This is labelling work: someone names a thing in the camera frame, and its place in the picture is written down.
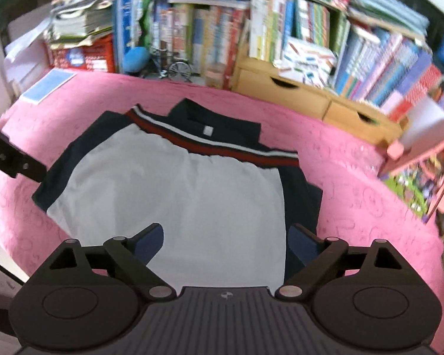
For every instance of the blue plush ball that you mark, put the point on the blue plush ball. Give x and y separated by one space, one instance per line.
137 60

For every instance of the wooden drawer organizer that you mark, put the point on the wooden drawer organizer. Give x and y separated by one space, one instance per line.
303 96

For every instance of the stack of magazines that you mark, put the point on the stack of magazines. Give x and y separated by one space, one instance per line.
81 22

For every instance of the blue paper sheet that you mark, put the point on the blue paper sheet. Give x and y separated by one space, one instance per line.
48 87

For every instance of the loose white papers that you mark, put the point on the loose white papers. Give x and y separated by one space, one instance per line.
26 51

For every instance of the red plastic crate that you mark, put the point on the red plastic crate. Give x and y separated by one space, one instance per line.
92 59

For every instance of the clear plastic wrapper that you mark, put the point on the clear plastic wrapper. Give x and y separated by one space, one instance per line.
370 159

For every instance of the pink rabbit-print blanket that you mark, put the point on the pink rabbit-print blanket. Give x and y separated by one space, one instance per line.
355 210

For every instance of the row of thin colourful books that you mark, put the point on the row of thin colourful books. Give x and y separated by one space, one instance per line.
384 66

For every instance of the white patterned box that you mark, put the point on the white patterned box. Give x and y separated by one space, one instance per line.
307 61

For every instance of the black model bicycle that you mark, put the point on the black model bicycle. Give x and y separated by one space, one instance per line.
177 70

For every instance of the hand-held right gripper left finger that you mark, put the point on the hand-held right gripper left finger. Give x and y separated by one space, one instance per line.
150 242

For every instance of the row of tall books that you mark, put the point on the row of tall books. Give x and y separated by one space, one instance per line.
192 37

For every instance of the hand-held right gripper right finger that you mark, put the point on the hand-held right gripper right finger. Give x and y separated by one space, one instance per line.
299 242

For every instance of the pink toy house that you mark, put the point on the pink toy house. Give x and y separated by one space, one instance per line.
418 181

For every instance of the navy and white jacket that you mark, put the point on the navy and white jacket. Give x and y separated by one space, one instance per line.
151 185

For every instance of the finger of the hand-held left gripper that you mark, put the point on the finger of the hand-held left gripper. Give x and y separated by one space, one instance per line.
32 170

